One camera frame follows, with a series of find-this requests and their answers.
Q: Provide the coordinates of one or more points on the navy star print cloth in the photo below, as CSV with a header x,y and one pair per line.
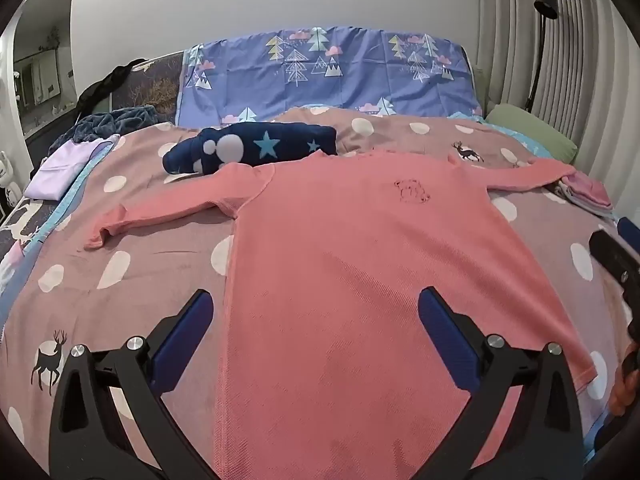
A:
x,y
270,142

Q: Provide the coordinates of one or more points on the mauve polka dot deer blanket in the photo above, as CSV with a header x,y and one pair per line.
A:
x,y
150,240

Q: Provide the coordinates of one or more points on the green pillow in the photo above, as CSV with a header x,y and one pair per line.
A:
x,y
535,132

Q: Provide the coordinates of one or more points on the folded magenta pink garment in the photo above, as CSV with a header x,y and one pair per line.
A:
x,y
592,190

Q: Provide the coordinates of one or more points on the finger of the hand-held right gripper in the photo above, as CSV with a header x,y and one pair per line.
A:
x,y
612,260
631,232

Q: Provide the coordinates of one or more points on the person's right hand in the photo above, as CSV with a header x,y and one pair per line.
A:
x,y
625,385

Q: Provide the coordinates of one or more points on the lavender cloth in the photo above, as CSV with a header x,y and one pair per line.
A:
x,y
65,170

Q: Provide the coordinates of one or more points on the black floor lamp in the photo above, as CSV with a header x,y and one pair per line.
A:
x,y
545,2

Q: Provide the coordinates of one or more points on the beige pleated curtain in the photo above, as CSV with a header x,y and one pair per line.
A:
x,y
590,85

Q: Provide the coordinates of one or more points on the dark printed headboard cover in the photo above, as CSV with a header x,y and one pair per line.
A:
x,y
155,90

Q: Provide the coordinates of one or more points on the folded grey garment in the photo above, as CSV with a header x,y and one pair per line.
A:
x,y
595,211

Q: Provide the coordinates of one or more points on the salmon pink long-sleeve shirt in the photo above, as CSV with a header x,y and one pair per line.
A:
x,y
350,260

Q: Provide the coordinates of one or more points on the black cloth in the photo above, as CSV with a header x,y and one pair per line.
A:
x,y
100,90

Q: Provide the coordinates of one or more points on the grey deer print sheet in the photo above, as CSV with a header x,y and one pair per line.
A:
x,y
25,220

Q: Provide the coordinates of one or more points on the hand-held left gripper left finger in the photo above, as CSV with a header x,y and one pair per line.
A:
x,y
185,330

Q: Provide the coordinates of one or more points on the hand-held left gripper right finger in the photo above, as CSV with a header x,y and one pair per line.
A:
x,y
445,330

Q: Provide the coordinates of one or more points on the dark blue fluffy blanket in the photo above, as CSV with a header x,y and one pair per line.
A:
x,y
115,120

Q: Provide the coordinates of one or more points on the blue tree print sheet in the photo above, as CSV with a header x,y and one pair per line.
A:
x,y
250,75

